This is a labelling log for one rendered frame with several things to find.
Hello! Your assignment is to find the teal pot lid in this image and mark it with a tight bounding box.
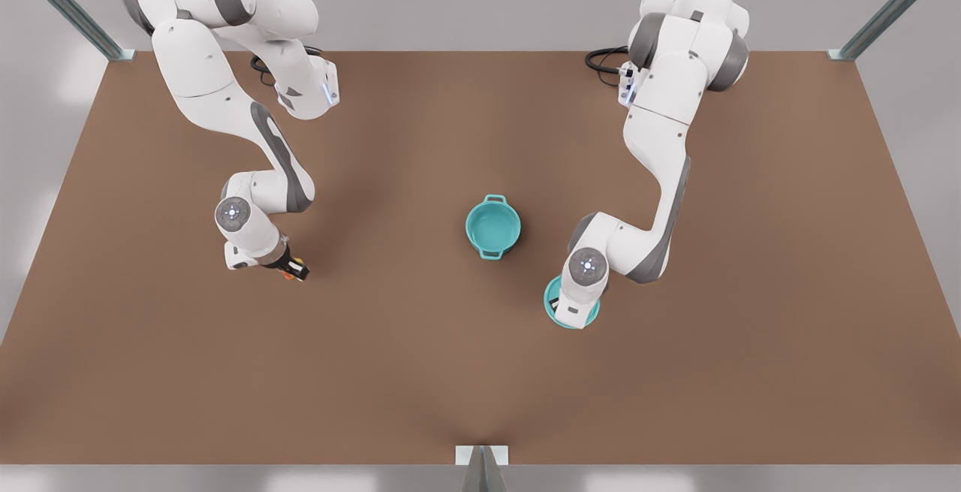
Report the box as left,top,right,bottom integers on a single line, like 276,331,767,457
544,275,601,330

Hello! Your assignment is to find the silver frame post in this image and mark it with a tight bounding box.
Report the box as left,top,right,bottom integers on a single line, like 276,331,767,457
455,445,509,492
0,0,137,62
827,0,961,62

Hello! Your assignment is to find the teal pot with handles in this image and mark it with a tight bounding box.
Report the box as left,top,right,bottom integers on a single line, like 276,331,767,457
465,194,522,261

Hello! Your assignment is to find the black cable loop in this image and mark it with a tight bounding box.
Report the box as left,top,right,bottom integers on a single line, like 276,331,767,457
250,46,324,88
585,47,630,88

